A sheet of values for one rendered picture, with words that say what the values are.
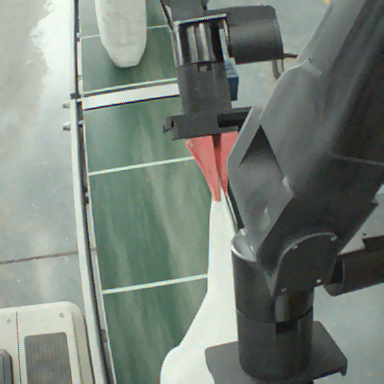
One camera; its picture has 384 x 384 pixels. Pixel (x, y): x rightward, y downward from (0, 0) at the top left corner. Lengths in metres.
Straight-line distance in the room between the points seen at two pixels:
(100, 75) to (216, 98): 1.42
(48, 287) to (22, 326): 0.39
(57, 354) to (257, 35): 1.05
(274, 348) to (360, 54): 0.22
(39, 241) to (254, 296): 1.63
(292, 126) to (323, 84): 0.03
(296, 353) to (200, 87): 0.31
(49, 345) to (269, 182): 1.18
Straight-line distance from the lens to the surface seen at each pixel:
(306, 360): 0.38
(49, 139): 2.29
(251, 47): 0.56
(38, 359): 1.39
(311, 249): 0.26
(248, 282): 0.32
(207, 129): 0.54
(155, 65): 1.97
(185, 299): 1.27
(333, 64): 0.22
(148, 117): 1.72
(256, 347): 0.35
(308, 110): 0.23
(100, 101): 1.82
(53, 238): 1.91
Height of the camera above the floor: 1.50
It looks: 49 degrees down
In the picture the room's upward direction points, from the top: straight up
